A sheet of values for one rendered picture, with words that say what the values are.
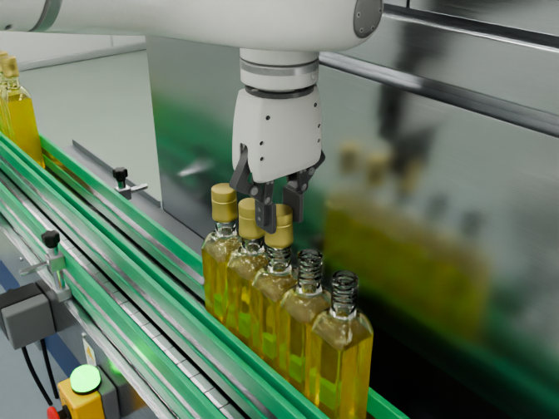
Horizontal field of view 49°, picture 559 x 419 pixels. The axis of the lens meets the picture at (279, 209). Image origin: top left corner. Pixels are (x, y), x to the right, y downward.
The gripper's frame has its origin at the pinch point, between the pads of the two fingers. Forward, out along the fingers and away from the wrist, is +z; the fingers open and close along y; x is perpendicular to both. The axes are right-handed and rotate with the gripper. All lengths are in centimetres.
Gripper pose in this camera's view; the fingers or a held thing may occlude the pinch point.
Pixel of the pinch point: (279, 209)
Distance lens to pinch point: 74.3
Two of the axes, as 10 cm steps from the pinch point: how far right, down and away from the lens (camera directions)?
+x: 6.3, 3.7, -6.8
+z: 0.0, 8.8, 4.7
